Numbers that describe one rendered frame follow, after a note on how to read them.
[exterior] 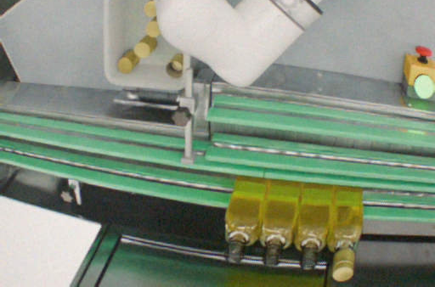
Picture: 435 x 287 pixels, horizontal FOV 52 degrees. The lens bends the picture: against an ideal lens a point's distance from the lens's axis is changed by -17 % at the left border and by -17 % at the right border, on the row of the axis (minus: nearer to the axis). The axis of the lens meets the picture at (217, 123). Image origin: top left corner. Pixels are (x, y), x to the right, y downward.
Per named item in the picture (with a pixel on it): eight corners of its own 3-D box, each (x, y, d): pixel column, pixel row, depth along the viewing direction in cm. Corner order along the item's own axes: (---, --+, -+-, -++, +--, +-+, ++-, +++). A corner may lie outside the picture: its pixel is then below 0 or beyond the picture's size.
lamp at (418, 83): (412, 92, 89) (414, 98, 86) (415, 71, 87) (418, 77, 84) (430, 96, 88) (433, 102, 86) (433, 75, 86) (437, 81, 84)
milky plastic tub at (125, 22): (119, 67, 107) (104, 84, 100) (120, -29, 96) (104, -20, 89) (199, 74, 104) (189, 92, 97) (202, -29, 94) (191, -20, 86)
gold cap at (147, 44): (140, 34, 101) (133, 41, 97) (157, 35, 100) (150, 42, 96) (140, 50, 102) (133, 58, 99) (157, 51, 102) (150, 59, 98)
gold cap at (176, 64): (166, 59, 98) (172, 52, 101) (165, 76, 99) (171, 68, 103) (183, 61, 97) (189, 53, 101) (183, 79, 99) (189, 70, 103)
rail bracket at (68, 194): (84, 181, 108) (63, 216, 97) (80, 155, 105) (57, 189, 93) (99, 184, 108) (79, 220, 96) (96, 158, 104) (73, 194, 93)
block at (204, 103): (198, 112, 102) (189, 130, 95) (199, 66, 97) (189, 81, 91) (216, 114, 101) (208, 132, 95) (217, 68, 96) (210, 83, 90)
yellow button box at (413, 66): (400, 81, 96) (405, 97, 90) (404, 49, 93) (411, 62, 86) (427, 87, 95) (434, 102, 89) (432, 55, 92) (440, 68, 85)
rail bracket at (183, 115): (189, 138, 96) (172, 176, 86) (190, 53, 88) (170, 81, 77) (206, 141, 96) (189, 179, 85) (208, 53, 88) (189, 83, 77)
